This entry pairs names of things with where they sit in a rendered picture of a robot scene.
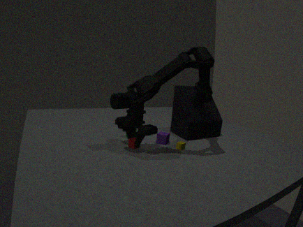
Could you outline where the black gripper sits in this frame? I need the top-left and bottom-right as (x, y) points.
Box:
(125, 108), (158, 147)

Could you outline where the purple block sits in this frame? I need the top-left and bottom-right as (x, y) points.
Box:
(156, 132), (170, 145)

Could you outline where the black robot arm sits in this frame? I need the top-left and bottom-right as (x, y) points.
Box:
(110, 47), (215, 130)

